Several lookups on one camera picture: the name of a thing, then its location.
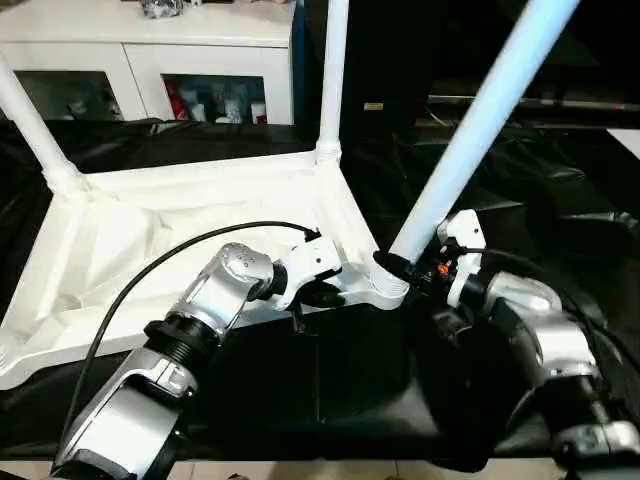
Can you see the white plastic table top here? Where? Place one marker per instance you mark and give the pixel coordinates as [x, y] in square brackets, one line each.
[150, 210]

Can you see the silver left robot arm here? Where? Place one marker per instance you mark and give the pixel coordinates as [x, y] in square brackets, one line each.
[215, 295]

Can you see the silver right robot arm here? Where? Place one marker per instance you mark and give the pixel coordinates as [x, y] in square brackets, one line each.
[550, 330]

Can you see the black mat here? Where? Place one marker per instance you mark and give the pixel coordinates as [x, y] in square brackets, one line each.
[350, 375]

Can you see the silver metal bar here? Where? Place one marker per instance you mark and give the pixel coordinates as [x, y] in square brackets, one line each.
[550, 104]

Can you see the black case with yellow label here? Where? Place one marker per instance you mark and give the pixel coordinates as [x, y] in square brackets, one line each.
[390, 50]

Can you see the white flat board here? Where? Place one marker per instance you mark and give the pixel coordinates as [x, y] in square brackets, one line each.
[625, 141]

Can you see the red fire extinguisher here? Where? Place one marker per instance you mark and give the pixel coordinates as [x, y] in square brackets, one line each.
[172, 102]

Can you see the white cabinet with windows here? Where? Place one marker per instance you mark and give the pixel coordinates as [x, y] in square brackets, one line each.
[125, 55]

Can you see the small silver grey object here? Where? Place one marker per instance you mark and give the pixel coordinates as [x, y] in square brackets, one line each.
[162, 7]

